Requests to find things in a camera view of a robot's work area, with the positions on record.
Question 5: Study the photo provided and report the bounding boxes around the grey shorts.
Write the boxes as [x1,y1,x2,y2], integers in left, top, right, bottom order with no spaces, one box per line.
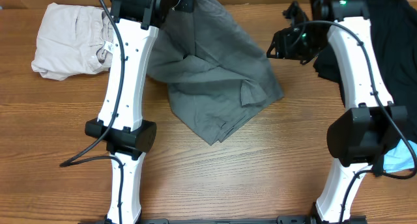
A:
[147,0,284,145]

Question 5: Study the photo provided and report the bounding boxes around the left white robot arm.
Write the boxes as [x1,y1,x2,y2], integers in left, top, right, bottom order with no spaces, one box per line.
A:
[85,0,195,223]

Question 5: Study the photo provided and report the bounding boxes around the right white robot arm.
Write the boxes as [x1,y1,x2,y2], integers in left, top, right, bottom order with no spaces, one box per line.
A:
[266,0,407,223]

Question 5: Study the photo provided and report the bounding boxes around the black t-shirt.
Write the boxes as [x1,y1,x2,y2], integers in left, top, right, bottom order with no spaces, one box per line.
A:
[313,0,416,176]

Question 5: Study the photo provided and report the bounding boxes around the folded beige shorts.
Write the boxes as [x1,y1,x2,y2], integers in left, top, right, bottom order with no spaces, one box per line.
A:
[31,3,113,81]

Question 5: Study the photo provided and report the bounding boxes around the light blue garment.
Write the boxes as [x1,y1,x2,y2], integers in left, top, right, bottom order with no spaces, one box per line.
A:
[383,140,414,173]

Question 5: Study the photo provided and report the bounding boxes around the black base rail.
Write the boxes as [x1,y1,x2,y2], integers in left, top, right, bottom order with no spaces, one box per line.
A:
[78,214,368,224]

